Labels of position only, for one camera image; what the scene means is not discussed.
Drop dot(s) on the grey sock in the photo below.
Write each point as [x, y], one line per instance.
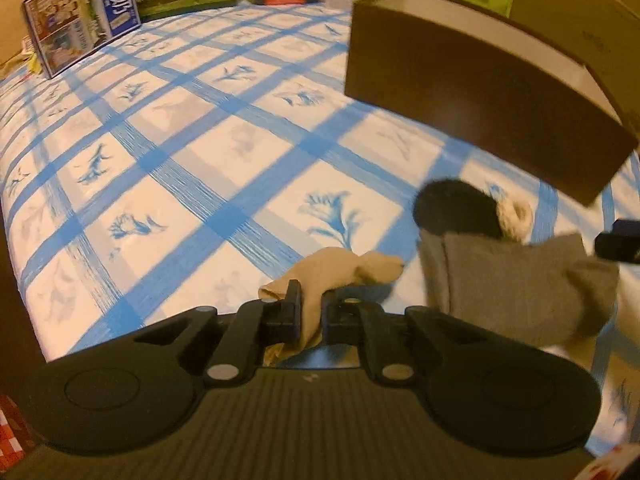
[515, 285]

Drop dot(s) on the cream fluffy sock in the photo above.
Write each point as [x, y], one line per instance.
[515, 220]

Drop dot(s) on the black fluffy sock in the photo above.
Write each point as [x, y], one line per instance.
[457, 207]

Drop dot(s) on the brown cardboard box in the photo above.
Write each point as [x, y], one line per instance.
[475, 95]

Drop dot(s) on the red white packet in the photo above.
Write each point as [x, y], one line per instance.
[610, 465]

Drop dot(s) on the beige sock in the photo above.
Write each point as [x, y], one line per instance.
[340, 272]

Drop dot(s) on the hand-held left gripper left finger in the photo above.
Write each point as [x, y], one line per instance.
[292, 310]

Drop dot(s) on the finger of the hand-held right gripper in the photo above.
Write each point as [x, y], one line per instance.
[617, 245]

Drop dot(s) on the blue milk carton box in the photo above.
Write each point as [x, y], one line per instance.
[75, 20]

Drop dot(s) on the red checkered cloth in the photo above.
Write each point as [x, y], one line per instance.
[10, 432]

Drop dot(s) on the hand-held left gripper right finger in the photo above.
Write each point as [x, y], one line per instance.
[331, 317]

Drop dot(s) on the large flat cardboard box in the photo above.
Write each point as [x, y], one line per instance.
[580, 15]

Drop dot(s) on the blue checkered tablecloth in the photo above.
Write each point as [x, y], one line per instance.
[200, 160]

